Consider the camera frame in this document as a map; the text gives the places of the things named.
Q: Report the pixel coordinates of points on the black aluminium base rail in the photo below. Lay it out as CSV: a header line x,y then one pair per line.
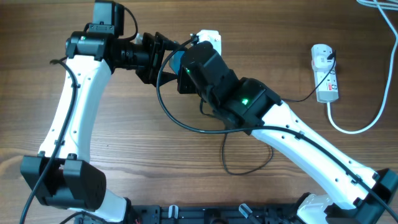
x,y
267,214

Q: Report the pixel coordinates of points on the white USB charger plug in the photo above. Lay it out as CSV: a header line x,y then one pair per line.
x,y
320,63

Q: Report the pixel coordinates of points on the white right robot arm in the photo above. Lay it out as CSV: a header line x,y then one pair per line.
x,y
354,193

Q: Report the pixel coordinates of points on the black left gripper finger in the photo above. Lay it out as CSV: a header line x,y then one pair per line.
x,y
166,77
169,45

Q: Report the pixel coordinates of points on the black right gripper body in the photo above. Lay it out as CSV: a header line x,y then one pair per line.
x,y
187,85

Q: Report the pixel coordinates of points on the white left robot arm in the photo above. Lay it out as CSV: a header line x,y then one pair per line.
x,y
60,175

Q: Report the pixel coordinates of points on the teal screen Galaxy smartphone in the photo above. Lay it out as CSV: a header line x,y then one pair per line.
x,y
175,61

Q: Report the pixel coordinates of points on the white power strip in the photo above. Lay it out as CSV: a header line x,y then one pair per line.
x,y
326,87

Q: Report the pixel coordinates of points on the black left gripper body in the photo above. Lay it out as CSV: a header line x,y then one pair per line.
x,y
155,50

